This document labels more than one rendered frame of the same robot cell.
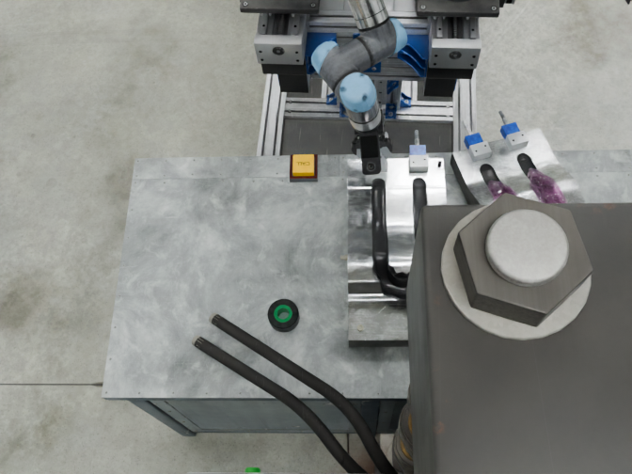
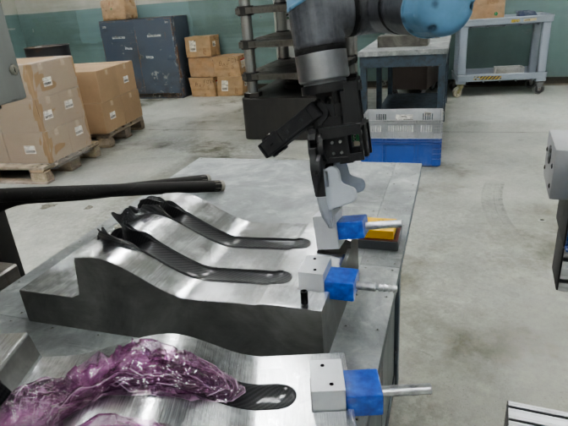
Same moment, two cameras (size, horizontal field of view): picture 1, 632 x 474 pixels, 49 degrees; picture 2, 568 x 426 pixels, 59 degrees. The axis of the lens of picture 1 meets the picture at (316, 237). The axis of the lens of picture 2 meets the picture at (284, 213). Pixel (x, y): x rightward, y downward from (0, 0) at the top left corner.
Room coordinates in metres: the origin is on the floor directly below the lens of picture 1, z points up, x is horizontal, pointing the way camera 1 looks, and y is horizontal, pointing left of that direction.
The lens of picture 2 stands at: (1.00, -0.91, 1.26)
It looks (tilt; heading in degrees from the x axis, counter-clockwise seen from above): 23 degrees down; 102
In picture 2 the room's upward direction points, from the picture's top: 5 degrees counter-clockwise
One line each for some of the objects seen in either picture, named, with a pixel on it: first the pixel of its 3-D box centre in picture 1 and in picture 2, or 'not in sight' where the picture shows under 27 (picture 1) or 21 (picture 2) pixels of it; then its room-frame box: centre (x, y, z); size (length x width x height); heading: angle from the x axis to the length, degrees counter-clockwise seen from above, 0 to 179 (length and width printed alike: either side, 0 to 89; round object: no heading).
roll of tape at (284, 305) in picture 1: (283, 315); not in sight; (0.57, 0.11, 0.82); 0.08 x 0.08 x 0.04
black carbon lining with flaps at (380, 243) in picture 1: (402, 232); (196, 237); (0.71, -0.22, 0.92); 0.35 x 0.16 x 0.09; 172
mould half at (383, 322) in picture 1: (398, 245); (194, 260); (0.70, -0.21, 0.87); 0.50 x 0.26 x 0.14; 172
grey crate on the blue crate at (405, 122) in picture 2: not in sight; (402, 123); (1.18, 3.05, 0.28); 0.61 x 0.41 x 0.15; 172
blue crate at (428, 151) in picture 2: not in sight; (401, 144); (1.18, 3.06, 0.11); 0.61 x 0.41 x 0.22; 172
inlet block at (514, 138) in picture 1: (509, 129); not in sight; (1.01, -0.58, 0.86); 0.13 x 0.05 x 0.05; 9
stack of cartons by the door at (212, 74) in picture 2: not in sight; (218, 65); (-1.27, 6.32, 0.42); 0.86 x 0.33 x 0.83; 172
